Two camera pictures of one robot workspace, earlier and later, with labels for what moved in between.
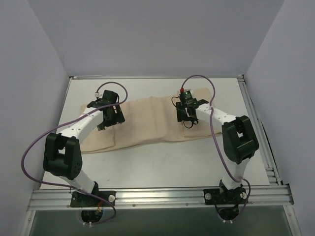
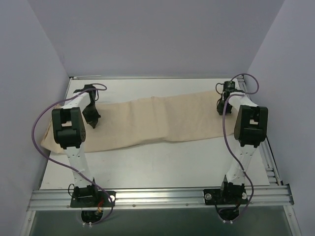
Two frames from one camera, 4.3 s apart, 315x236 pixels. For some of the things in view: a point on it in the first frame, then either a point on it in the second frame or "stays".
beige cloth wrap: [150, 120] stays
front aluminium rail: [61, 199] stays
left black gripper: [113, 120] → [91, 116]
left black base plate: [78, 200] stays
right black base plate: [223, 196] stays
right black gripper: [182, 114] → [222, 106]
